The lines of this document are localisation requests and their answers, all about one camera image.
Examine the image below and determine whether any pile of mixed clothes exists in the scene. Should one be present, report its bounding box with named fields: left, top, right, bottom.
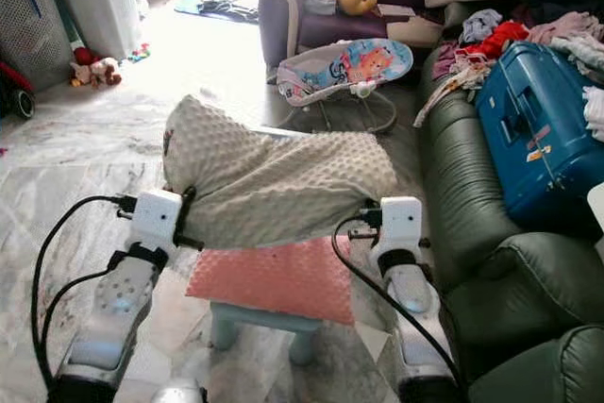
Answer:
left=413, top=8, right=604, bottom=142

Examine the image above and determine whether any red green toy bat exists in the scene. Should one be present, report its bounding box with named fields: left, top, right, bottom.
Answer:
left=60, top=18, right=96, bottom=68

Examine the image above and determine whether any black stroller wheel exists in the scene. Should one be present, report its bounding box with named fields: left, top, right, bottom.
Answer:
left=0, top=76, right=35, bottom=122

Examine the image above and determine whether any red garment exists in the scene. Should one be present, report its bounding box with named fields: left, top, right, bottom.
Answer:
left=471, top=20, right=530, bottom=60

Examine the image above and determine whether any small colourful floor toy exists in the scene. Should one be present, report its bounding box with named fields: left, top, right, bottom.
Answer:
left=126, top=42, right=153, bottom=63

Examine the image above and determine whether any grey mesh laundry basket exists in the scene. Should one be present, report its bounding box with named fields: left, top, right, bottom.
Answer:
left=0, top=0, right=73, bottom=93

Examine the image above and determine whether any beige dotted pillow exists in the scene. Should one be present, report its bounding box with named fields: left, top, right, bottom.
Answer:
left=161, top=93, right=400, bottom=252

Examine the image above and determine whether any light blue child chair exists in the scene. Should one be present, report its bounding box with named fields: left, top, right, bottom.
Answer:
left=209, top=125, right=327, bottom=367

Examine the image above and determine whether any white plastic bin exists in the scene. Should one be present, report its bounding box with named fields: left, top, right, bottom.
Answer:
left=42, top=0, right=143, bottom=63

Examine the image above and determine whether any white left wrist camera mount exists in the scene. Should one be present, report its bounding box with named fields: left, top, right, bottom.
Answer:
left=129, top=188, right=186, bottom=256

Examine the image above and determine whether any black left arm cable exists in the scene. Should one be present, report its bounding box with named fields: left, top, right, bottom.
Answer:
left=29, top=194, right=143, bottom=393

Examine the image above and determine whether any blue hard suitcase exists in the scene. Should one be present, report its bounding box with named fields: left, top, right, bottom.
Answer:
left=476, top=41, right=604, bottom=227

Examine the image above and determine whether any dark green leather sofa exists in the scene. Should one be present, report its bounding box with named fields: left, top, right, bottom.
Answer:
left=413, top=5, right=604, bottom=403

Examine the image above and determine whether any purple armchair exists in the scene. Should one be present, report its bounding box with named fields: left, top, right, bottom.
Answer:
left=256, top=0, right=461, bottom=70

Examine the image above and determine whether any printed baby bouncer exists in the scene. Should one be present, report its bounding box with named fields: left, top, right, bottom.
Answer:
left=275, top=37, right=415, bottom=136

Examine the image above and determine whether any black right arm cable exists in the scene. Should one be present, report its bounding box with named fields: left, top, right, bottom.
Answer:
left=329, top=213, right=469, bottom=395

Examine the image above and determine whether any blue door mat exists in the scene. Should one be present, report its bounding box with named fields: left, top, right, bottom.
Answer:
left=172, top=0, right=261, bottom=25

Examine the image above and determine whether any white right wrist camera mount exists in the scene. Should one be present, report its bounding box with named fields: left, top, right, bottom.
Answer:
left=372, top=196, right=425, bottom=260

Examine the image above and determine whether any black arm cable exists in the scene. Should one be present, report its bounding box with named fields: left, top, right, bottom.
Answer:
left=329, top=213, right=469, bottom=395
left=29, top=194, right=143, bottom=393

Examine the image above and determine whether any pink dotted pillow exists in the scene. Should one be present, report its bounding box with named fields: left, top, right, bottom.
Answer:
left=184, top=235, right=356, bottom=327

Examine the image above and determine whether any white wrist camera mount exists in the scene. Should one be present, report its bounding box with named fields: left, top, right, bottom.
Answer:
left=372, top=196, right=425, bottom=260
left=129, top=188, right=186, bottom=256

